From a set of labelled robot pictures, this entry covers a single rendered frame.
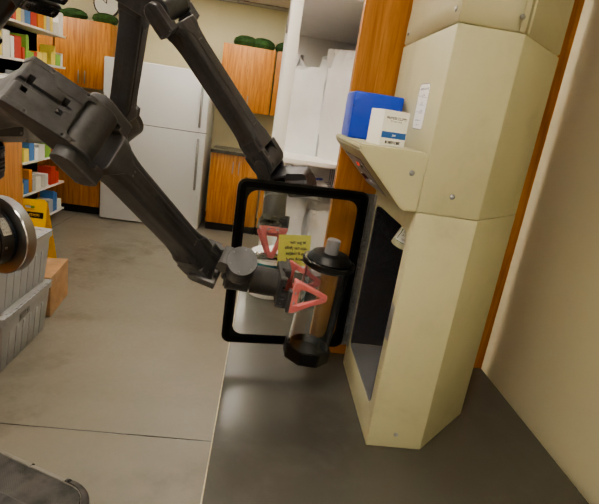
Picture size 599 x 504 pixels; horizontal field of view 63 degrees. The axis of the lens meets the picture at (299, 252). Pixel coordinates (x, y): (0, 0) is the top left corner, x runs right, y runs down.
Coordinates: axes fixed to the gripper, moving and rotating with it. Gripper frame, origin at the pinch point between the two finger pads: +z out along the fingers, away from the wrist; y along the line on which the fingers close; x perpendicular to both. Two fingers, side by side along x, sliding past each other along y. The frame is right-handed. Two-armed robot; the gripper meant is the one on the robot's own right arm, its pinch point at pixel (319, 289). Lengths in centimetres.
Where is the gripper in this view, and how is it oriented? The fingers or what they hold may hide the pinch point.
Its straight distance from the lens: 101.5
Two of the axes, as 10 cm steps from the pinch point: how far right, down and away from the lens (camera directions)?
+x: -2.1, 9.4, 2.8
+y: -1.0, -3.0, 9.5
